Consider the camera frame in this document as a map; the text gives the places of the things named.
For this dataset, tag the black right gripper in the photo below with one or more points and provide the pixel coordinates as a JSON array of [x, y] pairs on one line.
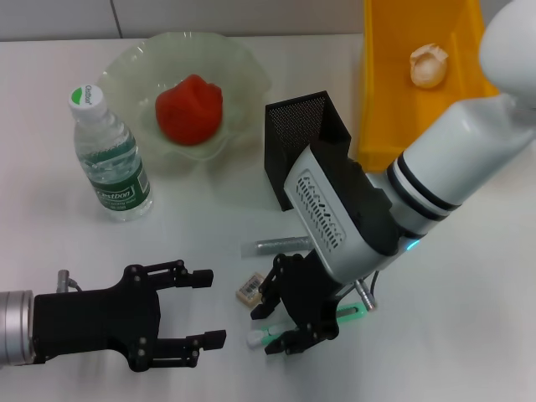
[[310, 297]]

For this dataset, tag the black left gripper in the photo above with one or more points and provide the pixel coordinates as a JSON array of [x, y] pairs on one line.
[[96, 322]]

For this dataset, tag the clear green-label water bottle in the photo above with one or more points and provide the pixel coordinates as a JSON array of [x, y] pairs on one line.
[[113, 167]]

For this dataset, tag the orange-red soft toy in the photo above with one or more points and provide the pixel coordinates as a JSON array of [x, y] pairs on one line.
[[188, 109]]

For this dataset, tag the white paper ball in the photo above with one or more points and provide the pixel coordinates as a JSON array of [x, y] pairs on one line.
[[429, 69]]

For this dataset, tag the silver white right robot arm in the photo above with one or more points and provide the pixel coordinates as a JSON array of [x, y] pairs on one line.
[[460, 146]]

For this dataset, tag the beige eraser with barcode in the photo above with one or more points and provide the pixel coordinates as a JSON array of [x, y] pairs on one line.
[[250, 290]]

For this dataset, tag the silver glitter pen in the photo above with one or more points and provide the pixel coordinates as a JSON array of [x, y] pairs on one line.
[[276, 245]]

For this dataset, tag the green utility knife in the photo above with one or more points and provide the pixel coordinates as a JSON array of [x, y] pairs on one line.
[[354, 312]]

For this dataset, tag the black mesh pen holder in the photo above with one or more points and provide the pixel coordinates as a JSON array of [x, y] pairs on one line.
[[285, 151]]

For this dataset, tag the green wavy glass fruit plate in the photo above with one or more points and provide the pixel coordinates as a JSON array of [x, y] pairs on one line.
[[243, 92]]

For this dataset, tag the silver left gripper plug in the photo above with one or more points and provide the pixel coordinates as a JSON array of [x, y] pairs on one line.
[[65, 280]]

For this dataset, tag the yellow plastic storage bin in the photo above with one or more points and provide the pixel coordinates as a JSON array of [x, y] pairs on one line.
[[385, 84]]

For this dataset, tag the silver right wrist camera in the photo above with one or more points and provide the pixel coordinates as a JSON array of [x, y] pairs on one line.
[[322, 209]]

